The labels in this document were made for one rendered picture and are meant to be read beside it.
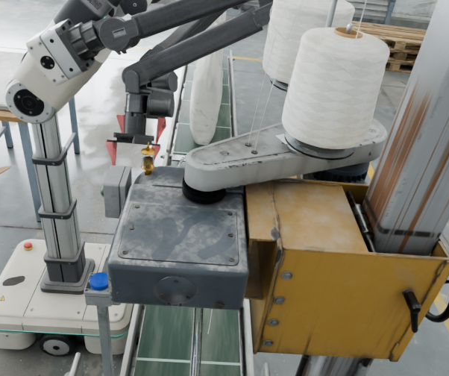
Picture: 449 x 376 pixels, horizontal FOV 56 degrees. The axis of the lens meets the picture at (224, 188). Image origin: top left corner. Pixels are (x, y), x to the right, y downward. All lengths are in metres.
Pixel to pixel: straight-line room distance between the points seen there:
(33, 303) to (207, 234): 1.45
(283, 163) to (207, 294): 0.30
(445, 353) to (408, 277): 1.76
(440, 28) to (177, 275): 0.57
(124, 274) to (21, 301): 1.44
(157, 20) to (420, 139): 0.67
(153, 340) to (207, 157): 1.09
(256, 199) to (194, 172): 0.15
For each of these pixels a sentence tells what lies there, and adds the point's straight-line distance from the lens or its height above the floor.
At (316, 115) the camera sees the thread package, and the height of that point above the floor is 1.58.
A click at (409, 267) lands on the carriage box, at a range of 0.86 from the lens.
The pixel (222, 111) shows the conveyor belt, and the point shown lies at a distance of 3.45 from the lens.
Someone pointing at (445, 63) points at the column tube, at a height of 1.66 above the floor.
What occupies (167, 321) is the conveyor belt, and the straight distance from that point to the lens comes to 1.83.
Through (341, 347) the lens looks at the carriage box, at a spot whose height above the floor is 1.06.
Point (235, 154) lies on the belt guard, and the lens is 0.84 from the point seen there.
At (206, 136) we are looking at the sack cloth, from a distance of 2.94.
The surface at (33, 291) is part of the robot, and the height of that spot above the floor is 0.26.
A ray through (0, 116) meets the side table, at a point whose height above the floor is 0.75.
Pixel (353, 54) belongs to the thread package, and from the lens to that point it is 0.63.
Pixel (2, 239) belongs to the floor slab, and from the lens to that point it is 2.86.
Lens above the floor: 1.84
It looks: 35 degrees down
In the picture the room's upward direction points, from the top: 7 degrees clockwise
